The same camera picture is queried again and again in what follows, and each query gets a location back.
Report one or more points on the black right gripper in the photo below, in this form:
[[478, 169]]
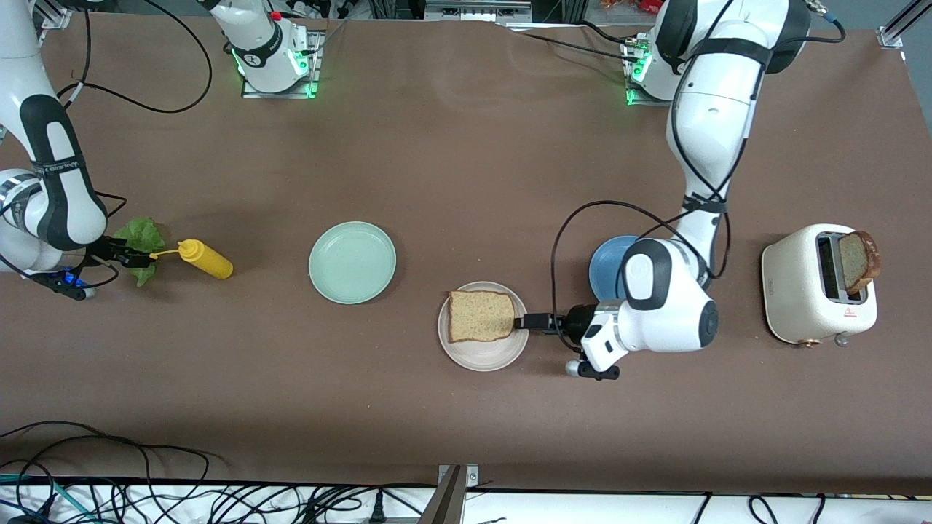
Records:
[[102, 251]]

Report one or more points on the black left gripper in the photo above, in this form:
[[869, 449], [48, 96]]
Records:
[[580, 320]]

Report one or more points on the green lettuce leaf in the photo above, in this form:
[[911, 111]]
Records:
[[145, 234]]

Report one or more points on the light crust bread slice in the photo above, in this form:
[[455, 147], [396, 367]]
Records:
[[480, 316]]

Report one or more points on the yellow mustard squeeze bottle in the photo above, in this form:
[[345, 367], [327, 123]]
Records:
[[211, 262]]

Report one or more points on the dark crust bread slice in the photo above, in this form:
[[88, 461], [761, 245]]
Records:
[[855, 262]]

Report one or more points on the metal base plate right arm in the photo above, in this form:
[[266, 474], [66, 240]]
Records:
[[318, 58]]

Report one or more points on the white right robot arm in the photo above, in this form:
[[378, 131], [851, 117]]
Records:
[[54, 153]]

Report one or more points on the metal base plate left arm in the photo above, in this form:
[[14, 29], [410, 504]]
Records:
[[632, 100]]

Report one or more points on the beige plate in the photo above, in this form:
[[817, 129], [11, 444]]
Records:
[[480, 356]]

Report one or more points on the blue plate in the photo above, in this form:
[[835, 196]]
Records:
[[604, 269]]

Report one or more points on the pale green plate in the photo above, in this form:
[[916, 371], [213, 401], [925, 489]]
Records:
[[352, 263]]

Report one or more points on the black power plug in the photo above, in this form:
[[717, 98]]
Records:
[[377, 509]]

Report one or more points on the cream white toaster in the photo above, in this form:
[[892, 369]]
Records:
[[794, 291]]

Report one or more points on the grey device box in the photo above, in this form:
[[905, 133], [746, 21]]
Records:
[[473, 9]]

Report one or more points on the red packet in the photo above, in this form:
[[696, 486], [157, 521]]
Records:
[[626, 6]]

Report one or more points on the aluminium post with bracket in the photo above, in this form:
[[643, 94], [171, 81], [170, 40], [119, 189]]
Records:
[[448, 502]]

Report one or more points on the aluminium frame profile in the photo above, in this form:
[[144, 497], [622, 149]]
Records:
[[54, 16], [892, 36]]

